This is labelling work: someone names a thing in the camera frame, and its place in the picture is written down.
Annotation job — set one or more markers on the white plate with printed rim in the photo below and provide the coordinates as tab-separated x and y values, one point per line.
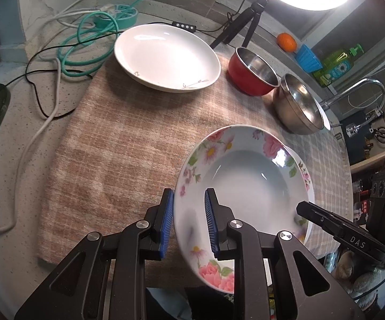
307	180

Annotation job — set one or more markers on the black inline remote control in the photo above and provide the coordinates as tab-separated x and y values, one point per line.
184	26

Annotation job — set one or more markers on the blue ribbed cup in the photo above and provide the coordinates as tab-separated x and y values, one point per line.
307	59

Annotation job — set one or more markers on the red white printed box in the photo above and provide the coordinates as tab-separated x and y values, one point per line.
362	211

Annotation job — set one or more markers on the black storage rack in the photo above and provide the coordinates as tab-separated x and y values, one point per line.
362	140

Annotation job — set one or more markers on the person's right hand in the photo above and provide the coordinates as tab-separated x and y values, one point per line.
362	280

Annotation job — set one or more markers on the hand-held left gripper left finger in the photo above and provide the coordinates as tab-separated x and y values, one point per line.
167	220

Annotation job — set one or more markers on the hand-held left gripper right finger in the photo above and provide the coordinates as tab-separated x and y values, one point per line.
211	220

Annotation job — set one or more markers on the beige plaid cloth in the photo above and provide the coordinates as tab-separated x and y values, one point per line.
112	140

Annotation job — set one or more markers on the teal power strip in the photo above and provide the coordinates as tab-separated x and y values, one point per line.
125	15

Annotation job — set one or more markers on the red steel-lined bowl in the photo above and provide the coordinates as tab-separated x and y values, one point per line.
246	80

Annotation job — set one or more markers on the green dish soap bottle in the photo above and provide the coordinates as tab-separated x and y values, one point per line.
337	63

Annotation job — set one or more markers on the chrome faucet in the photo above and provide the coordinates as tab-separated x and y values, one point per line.
352	88

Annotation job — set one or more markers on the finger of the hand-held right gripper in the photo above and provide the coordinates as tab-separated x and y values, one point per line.
316	216

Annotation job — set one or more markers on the white plate grey sprig print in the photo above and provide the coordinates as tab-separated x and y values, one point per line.
165	56

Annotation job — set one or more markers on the stainless steel bowl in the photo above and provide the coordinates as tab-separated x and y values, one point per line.
289	110

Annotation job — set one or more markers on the black scissors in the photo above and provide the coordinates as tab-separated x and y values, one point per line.
382	133

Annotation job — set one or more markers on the pink floral deep plate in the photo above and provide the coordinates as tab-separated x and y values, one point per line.
246	180

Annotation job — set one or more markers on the orange fruit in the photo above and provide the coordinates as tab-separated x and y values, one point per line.
286	42

